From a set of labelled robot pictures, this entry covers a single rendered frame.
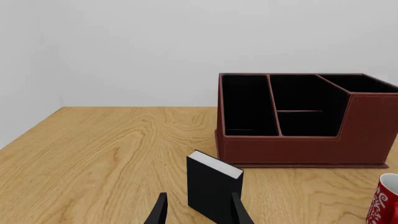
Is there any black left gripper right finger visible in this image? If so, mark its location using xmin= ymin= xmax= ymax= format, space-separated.
xmin=231 ymin=192 xmax=255 ymax=224

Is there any black book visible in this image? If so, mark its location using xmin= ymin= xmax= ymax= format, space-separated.
xmin=186 ymin=149 xmax=244 ymax=224

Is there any red mug with white print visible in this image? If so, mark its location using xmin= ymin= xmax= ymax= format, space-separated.
xmin=365 ymin=172 xmax=398 ymax=224

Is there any red-brown desk caddy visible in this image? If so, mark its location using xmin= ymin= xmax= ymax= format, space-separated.
xmin=214 ymin=72 xmax=398 ymax=169

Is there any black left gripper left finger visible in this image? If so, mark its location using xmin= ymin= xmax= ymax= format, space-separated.
xmin=143 ymin=192 xmax=169 ymax=224

